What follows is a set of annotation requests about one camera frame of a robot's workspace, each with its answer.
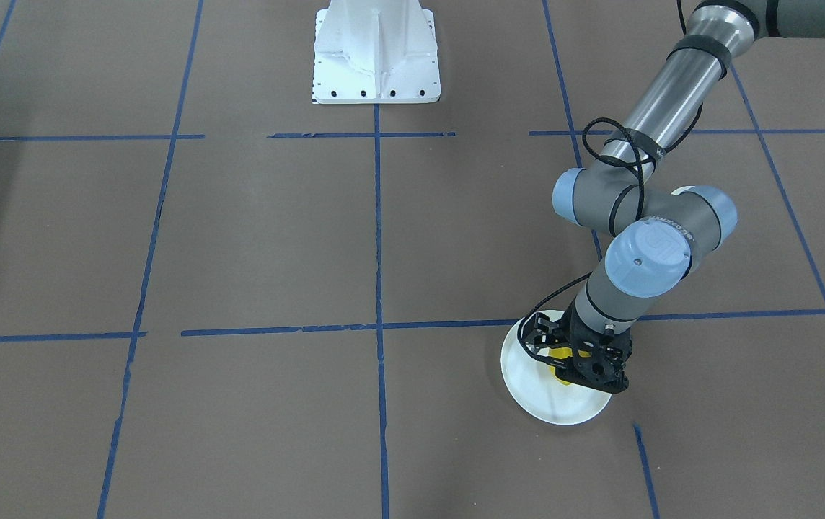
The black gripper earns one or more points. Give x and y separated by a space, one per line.
572 336

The yellow lemon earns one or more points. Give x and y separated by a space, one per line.
564 357

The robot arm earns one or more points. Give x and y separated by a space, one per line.
731 132

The white plate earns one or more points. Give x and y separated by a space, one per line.
533 385

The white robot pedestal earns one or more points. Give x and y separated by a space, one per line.
375 52

